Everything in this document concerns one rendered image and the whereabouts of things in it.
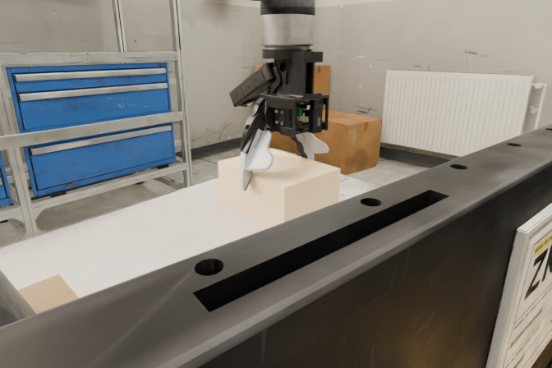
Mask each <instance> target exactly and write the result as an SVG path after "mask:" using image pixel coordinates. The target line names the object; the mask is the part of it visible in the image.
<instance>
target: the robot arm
mask: <svg viewBox="0 0 552 368"><path fill-rule="evenodd" d="M251 1H260V44H261V45H262V46H265V47H264V49H262V58H264V59H273V60H274V62H267V63H265V64H264V65H263V66H262V67H261V68H259V69H258V70H257V71H256V72H254V73H253V74H252V75H251V76H249V77H248V78H247V79H246V80H244V81H243V82H242V83H241V84H240V85H239V86H237V87H236V88H235V89H234V90H233V91H231V92H230V93H229V94H230V97H231V100H232V103H233V106H234V107H237V106H242V107H247V106H251V105H252V104H254V103H255V106H254V108H253V111H252V112H251V114H250V115H249V117H248V118H247V119H246V123H245V126H244V128H243V132H242V138H241V148H240V151H241V157H240V180H241V189H242V190H244V191H246V188H247V187H248V185H249V183H250V180H251V174H252V171H266V170H268V169H270V167H271V166H272V164H273V161H274V157H273V155H272V154H271V153H270V151H269V145H270V142H271V140H272V137H273V135H272V132H274V131H276V132H280V135H284V136H290V137H291V139H292V140H294V141H295V142H296V144H297V150H298V151H299V152H300V153H301V157H302V158H306V159H311V160H314V154H324V153H328V152H329V148H328V146H327V145H326V144H325V143H324V142H323V141H321V140H318V139H317V138H315V137H314V135H313V134H315V133H319V132H322V130H326V131H327V130H328V118H329V94H321V93H314V77H315V62H323V52H313V49H310V46H313V45H314V36H315V0H251ZM323 104H325V121H324V122H322V115H323ZM265 127H266V131H265ZM312 133H313V134H312ZM35 314H36V313H35V312H34V310H33V309H32V308H31V307H30V305H29V304H28V303H27V301H26V300H25V299H24V298H23V296H22V295H21V294H20V293H19V292H18V291H17V290H16V288H15V287H14V286H13V285H12V283H11V282H10V281H9V279H8V278H7V277H6V275H5V274H4V273H3V272H2V271H1V270H0V327H2V326H4V325H7V324H11V323H13V322H16V321H18V320H22V319H24V318H26V317H29V316H32V315H35Z"/></svg>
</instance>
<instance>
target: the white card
mask: <svg viewBox="0 0 552 368"><path fill-rule="evenodd" d="M551 339H552V203H551V204H550V205H548V206H547V207H545V208H544V209H543V210H542V211H541V212H539V213H538V214H536V215H535V216H534V217H532V218H531V219H530V220H528V221H527V222H526V223H524V224H523V225H522V226H521V227H520V228H518V229H517V231H516V235H515V238H514V243H513V249H512V253H511V256H510V261H509V264H508V271H507V275H506V279H505V283H504V289H503V293H502V297H501V301H500V304H499V311H498V314H497V319H496V322H495V327H494V333H493V337H492V341H491V345H490V351H489V355H488V359H487V362H486V367H485V368H531V367H532V366H533V364H534V363H535V361H536V359H537V358H538V357H539V355H540V354H541V353H542V352H543V350H544V349H545V347H546V345H547V344H548V343H549V341H550V340H551Z"/></svg>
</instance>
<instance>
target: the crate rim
mask: <svg viewBox="0 0 552 368"><path fill-rule="evenodd" d="M551 182H552V123H551V124H549V125H546V126H543V127H540V128H538V129H535V130H533V131H529V132H527V133H524V134H522V135H520V136H516V137H514V138H511V139H508V140H505V141H502V142H500V143H498V144H495V145H492V146H489V147H486V148H484V149H480V150H478V151H476V152H473V153H470V154H467V155H464V156H462V157H460V158H457V159H454V160H451V161H448V162H447V163H442V164H440V165H438V166H435V167H433V168H429V169H426V170H425V171H422V172H419V173H416V174H413V175H411V176H409V177H405V178H403V179H400V180H397V181H395V182H391V183H389V184H387V185H384V186H381V187H378V188H375V189H373V190H371V191H367V192H365V193H362V194H360V195H356V196H353V197H351V198H349V199H346V200H343V201H340V202H338V203H335V204H333V205H329V206H327V207H324V208H322V209H318V210H316V211H313V212H311V213H308V214H305V215H302V216H300V217H297V218H294V219H291V220H289V221H287V222H284V223H280V224H278V225H275V226H273V227H271V228H267V229H265V230H262V231H259V232H256V233H253V234H251V235H249V236H246V237H243V238H240V239H237V240H236V241H231V242H229V243H227V244H224V245H221V246H218V247H215V248H214V249H211V250H208V251H205V252H202V253H199V254H198V255H193V256H192V257H189V258H186V259H184V260H180V261H178V262H176V263H173V264H170V265H167V266H164V267H162V268H160V269H156V270H154V271H151V272H148V273H147V274H142V275H140V276H138V277H135V278H132V279H129V280H127V281H124V282H122V283H118V284H116V285H113V286H111V287H107V288H105V289H102V290H100V291H97V292H94V293H91V294H89V295H86V296H84V297H80V298H78V299H75V300H73V301H69V302H67V303H64V304H62V305H60V306H56V307H54V308H51V309H48V310H45V311H42V312H40V313H38V314H35V315H32V316H29V317H26V318H24V319H22V320H18V321H16V322H13V323H11V324H7V325H4V326H2V327H0V368H271V367H272V366H274V365H276V364H278V363H279V362H280V361H282V360H283V359H285V358H286V357H288V356H290V355H291V354H293V353H294V352H295V351H297V350H298V349H300V348H301V347H303V346H305V345H306V344H307V343H309V342H310V341H312V340H314V339H315V338H317V337H319V336H320V335H321V334H323V333H324V332H326V331H327V330H329V329H331V328H332V327H334V326H335V325H336V324H338V323H339V322H341V321H342V320H344V319H346V318H347V317H348V316H350V315H352V314H353V313H355V312H356V311H358V310H360V309H361V308H362V307H363V306H365V305H367V304H368V303H370V302H371V301H373V300H374V299H376V298H377V297H379V296H380V295H382V294H383V293H385V292H387V291H388V290H389V289H391V288H393V287H394V286H396V285H397V284H399V283H400V282H402V281H403V280H404V279H406V278H408V277H409V276H411V275H412V274H414V273H415V272H416V271H418V270H419V269H422V268H423V267H425V266H426V265H428V264H429V263H430V262H432V261H433V260H435V259H437V258H438V257H440V256H441V255H442V254H444V253H445V252H447V251H449V250H450V249H452V248H453V247H455V246H456V245H458V244H459V243H461V242H463V241H464V240H466V239H467V238H469V237H470V236H471V235H473V234H474V233H476V232H478V231H479V230H481V229H482V228H483V227H485V226H486V225H488V224H489V223H491V222H493V221H494V220H496V219H497V218H499V217H500V216H502V215H503V214H505V213H507V212H508V211H509V210H511V209H512V208H514V207H515V206H517V205H519V204H520V203H522V202H523V201H524V200H526V199H527V198H529V197H530V196H533V195H534V194H536V193H537V192H538V191H540V190H541V189H543V188H544V187H546V186H548V185H549V184H550V183H551Z"/></svg>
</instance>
